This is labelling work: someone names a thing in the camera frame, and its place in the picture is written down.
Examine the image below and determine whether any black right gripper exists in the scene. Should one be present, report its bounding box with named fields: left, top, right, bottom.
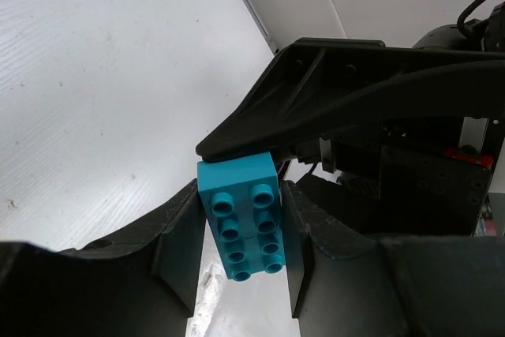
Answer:
left=196, top=0, right=504, bottom=235

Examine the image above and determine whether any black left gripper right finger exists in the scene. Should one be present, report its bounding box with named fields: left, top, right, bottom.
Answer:
left=281, top=182, right=504, bottom=336

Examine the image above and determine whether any long teal lego brick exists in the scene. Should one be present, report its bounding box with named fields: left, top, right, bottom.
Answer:
left=196, top=152, right=285, bottom=282

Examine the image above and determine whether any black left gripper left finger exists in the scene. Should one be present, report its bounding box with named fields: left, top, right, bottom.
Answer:
left=1, top=182, right=205, bottom=336

